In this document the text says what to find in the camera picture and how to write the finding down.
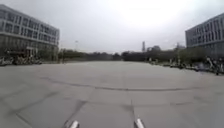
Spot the robot's own part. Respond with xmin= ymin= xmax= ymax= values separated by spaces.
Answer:
xmin=69 ymin=120 xmax=80 ymax=128
xmin=134 ymin=118 xmax=146 ymax=128

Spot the grey multi-storey building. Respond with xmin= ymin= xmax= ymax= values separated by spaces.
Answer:
xmin=184 ymin=12 xmax=224 ymax=59

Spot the distant pale building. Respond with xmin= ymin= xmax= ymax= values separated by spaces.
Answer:
xmin=146 ymin=45 xmax=162 ymax=53

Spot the grey paved plaza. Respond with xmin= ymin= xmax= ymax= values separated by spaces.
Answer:
xmin=0 ymin=60 xmax=224 ymax=128

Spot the row of trees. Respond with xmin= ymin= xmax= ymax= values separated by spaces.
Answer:
xmin=120 ymin=46 xmax=209 ymax=63
xmin=57 ymin=48 xmax=123 ymax=63

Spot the grey glass-fronted building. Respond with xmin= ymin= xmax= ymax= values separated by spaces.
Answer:
xmin=0 ymin=4 xmax=61 ymax=62

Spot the tall pale tower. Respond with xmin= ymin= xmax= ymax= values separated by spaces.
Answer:
xmin=141 ymin=40 xmax=146 ymax=53

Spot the row of parked bicycles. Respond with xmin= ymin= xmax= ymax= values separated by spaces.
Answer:
xmin=148 ymin=56 xmax=224 ymax=76
xmin=0 ymin=55 xmax=44 ymax=67

